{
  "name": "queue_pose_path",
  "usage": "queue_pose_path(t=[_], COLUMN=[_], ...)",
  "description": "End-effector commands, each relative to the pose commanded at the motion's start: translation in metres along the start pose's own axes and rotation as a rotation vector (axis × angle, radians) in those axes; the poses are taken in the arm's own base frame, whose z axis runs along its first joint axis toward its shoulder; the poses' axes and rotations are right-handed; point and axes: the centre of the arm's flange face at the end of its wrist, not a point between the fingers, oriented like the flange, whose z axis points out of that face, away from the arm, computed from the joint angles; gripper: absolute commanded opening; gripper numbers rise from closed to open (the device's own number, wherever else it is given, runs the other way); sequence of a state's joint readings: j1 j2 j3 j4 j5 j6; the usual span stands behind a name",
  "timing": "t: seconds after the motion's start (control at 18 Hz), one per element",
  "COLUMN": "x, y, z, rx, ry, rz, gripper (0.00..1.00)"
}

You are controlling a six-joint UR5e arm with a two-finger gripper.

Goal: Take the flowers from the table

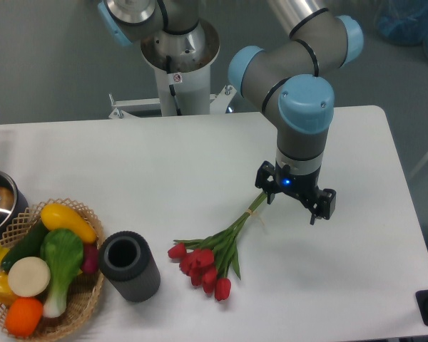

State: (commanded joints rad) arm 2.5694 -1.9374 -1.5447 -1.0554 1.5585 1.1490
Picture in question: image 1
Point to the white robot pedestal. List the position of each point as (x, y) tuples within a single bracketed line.
[(181, 65)]

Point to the orange fruit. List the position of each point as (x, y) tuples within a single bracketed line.
[(23, 316)]

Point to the yellow bell pepper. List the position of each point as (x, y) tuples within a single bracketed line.
[(7, 296)]

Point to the woven wicker basket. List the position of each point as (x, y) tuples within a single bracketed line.
[(83, 293)]

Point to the dark green cucumber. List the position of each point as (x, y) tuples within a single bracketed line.
[(28, 246)]

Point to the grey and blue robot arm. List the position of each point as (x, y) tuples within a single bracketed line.
[(285, 85)]

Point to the blue plastic bag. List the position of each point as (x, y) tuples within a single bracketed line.
[(403, 23)]

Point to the dark grey ribbed vase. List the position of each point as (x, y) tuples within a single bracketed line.
[(126, 260)]

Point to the red tulip bouquet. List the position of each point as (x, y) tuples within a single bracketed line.
[(208, 261)]

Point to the yellow squash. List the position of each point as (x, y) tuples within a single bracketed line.
[(58, 216)]

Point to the green bok choy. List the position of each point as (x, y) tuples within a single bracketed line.
[(62, 250)]

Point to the red radish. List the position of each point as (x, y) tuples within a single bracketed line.
[(90, 259)]

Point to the cream round disc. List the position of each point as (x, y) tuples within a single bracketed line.
[(29, 277)]

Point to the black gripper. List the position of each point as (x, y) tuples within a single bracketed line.
[(304, 188)]

